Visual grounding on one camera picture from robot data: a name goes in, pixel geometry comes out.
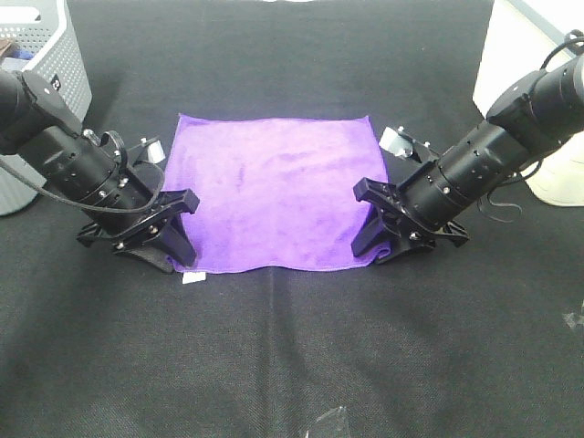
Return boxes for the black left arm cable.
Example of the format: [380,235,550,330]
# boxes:
[0,130,166,215]

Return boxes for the purple microfiber towel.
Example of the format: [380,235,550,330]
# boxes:
[165,114,389,274]

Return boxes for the clear tape piece bottom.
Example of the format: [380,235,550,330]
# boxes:
[304,406,350,438]

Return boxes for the white plastic storage bin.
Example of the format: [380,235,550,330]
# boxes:
[473,0,583,207]

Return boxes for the clear tape piece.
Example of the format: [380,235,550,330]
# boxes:
[562,312,584,330]
[304,406,350,438]

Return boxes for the black table cloth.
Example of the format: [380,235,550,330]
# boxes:
[1,1,583,437]

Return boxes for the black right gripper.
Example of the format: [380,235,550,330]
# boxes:
[350,178,469,265]

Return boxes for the clothes inside grey basket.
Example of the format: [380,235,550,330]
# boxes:
[0,38,34,61]

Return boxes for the grey perforated laundry basket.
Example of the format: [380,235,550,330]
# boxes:
[1,1,116,217]

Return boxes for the clear tape piece right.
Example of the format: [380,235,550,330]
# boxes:
[562,312,584,330]

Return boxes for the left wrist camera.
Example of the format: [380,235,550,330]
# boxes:
[138,137,166,164]

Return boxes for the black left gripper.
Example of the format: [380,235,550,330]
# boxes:
[77,190,200,274]

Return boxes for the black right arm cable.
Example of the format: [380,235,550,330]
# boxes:
[476,29,584,224]

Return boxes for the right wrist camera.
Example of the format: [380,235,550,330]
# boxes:
[379,126,422,163]

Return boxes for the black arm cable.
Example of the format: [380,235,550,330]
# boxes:
[476,29,584,224]
[0,130,166,215]

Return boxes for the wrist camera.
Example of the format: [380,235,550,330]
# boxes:
[379,126,422,163]
[138,137,166,164]

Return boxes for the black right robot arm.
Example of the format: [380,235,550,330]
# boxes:
[351,56,583,264]

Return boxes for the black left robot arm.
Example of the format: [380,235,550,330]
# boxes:
[1,70,199,273]

